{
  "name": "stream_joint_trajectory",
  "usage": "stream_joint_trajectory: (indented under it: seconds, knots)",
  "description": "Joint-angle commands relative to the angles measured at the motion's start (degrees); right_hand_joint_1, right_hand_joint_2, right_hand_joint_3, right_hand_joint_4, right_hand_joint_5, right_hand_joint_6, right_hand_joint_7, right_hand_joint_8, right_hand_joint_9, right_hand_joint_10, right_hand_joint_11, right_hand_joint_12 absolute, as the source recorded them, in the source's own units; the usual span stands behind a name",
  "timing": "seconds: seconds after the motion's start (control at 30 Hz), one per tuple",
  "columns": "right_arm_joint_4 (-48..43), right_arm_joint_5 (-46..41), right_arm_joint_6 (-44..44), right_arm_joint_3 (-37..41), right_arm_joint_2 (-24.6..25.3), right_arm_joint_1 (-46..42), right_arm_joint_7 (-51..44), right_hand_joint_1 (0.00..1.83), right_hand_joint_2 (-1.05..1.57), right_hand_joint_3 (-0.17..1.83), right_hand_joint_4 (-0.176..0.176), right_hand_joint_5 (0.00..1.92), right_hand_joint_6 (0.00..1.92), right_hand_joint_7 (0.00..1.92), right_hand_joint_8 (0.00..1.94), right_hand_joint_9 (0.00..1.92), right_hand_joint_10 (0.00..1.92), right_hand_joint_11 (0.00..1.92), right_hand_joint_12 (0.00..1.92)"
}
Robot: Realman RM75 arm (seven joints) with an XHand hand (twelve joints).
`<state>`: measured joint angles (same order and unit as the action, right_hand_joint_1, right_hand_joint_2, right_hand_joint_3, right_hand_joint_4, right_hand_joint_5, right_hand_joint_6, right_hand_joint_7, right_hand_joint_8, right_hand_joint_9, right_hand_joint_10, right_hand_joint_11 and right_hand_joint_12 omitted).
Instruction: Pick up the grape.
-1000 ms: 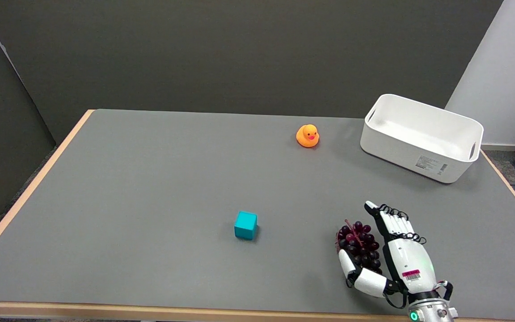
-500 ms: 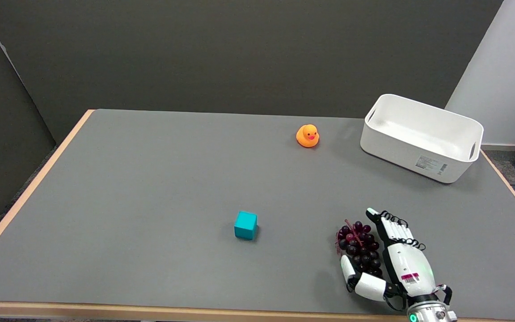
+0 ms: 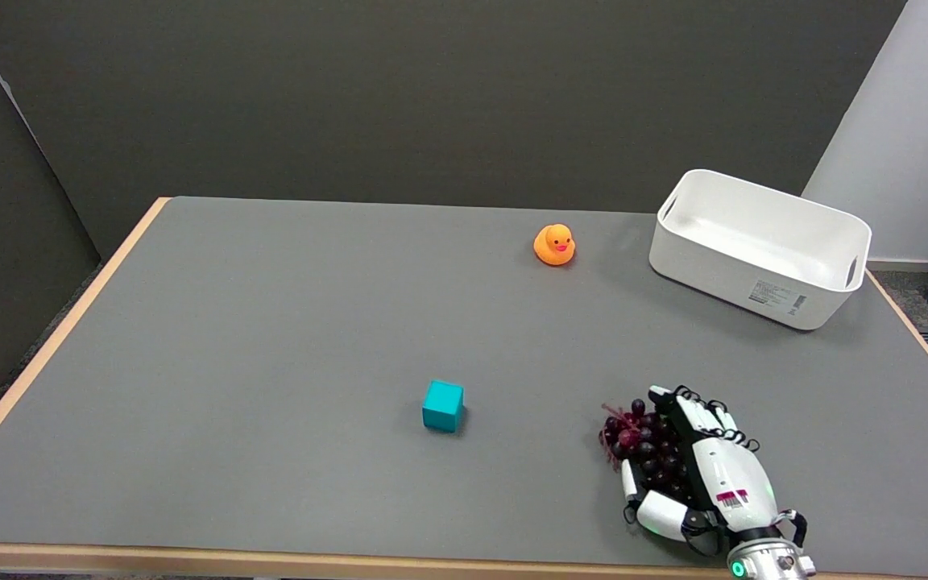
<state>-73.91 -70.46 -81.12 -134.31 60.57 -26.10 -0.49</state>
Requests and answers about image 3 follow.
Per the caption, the dark purple grape bunch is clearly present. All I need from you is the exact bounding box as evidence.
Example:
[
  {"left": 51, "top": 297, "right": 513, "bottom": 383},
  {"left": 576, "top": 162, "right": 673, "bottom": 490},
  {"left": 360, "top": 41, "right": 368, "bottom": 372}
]
[{"left": 599, "top": 398, "right": 694, "bottom": 500}]

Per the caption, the blue cube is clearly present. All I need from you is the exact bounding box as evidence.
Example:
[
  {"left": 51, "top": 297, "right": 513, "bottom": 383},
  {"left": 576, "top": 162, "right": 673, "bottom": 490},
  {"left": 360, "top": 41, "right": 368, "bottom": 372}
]
[{"left": 421, "top": 379, "right": 465, "bottom": 434}]

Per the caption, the yellow rubber duck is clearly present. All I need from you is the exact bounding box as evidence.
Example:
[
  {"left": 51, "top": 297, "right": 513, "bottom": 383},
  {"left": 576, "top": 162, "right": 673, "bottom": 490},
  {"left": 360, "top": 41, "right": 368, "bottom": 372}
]
[{"left": 533, "top": 223, "right": 577, "bottom": 267}]

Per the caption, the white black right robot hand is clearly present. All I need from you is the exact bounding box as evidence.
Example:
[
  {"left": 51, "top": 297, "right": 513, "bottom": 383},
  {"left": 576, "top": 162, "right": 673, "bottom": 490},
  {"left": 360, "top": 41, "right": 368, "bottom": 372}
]
[{"left": 620, "top": 384, "right": 809, "bottom": 558}]

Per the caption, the white plastic bin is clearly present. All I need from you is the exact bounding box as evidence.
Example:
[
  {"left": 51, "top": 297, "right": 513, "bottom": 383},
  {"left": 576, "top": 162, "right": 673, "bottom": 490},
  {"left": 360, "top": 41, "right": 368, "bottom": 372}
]
[{"left": 648, "top": 168, "right": 872, "bottom": 331}]

